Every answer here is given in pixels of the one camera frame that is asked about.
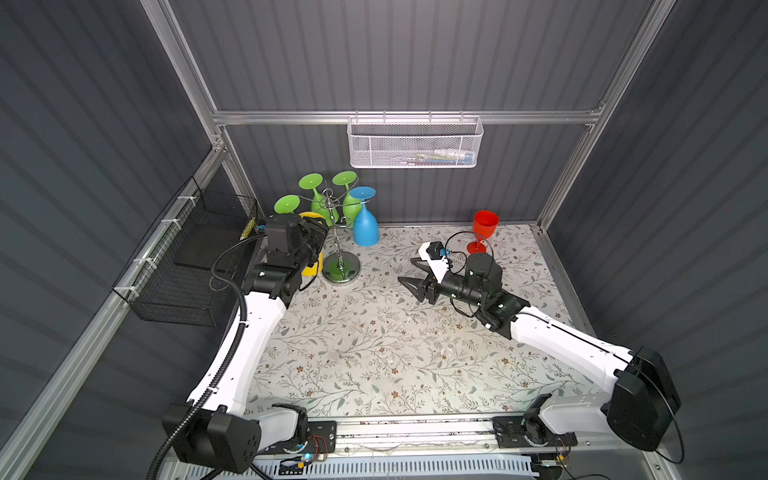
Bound blue wine glass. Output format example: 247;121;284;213
350;186;380;247

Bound green wine glass front left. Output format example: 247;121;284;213
273;194;301;214

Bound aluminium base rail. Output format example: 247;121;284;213
173;412;655;463

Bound black corrugated cable hose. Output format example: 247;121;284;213
146;233;268;480

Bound green wine glass back left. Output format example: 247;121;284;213
299;173;335;226

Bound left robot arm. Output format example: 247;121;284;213
146;213;329;479

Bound chrome wine glass rack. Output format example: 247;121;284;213
314;188;361;284

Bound yellow wine glass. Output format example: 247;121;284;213
299;211;329;277

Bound items in white basket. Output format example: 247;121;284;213
394;148;476;168

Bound white wire mesh basket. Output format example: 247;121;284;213
346;113;484;169

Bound green wine glass back right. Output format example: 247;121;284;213
332;170;363;228

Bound green wine glass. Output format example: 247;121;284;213
273;194;301;214
299;173;335;226
332;170;363;228

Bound black wire basket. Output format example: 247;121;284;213
113;180;260;327

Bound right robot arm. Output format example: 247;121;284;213
398;242;681;452

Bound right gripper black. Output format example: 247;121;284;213
398;272;484;311

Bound red wine glass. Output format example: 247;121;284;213
467;210;500;254

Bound yellow item in black basket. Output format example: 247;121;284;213
240;218;256;240

